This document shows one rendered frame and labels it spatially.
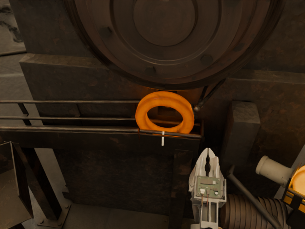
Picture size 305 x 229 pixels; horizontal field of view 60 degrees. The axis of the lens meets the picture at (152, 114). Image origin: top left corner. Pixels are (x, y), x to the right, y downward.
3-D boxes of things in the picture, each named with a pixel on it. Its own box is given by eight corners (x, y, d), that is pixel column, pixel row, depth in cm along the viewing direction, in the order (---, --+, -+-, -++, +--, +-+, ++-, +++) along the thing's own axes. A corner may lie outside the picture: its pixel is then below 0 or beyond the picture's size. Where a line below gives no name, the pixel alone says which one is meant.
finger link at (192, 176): (208, 164, 68) (207, 198, 64) (207, 166, 70) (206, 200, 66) (190, 162, 69) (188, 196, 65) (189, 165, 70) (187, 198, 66)
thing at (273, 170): (263, 164, 83) (266, 151, 79) (292, 179, 78) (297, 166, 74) (253, 176, 80) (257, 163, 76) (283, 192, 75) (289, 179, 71)
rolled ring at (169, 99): (198, 100, 74) (198, 93, 76) (133, 94, 76) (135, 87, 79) (191, 144, 86) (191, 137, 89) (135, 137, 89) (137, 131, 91)
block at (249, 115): (217, 148, 98) (230, 97, 82) (239, 150, 97) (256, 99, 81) (218, 171, 90) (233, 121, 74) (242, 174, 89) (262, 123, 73)
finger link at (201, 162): (210, 141, 67) (209, 176, 63) (207, 150, 72) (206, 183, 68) (198, 139, 68) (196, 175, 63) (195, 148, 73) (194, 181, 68)
